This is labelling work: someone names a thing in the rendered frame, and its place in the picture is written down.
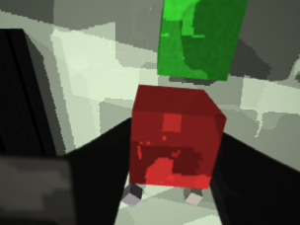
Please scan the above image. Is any red block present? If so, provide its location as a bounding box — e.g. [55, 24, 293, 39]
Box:
[128, 84, 227, 188]

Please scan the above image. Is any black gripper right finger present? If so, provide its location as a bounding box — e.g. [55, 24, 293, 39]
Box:
[209, 132, 300, 225]

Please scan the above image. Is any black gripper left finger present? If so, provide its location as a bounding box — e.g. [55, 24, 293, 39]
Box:
[0, 117, 131, 225]

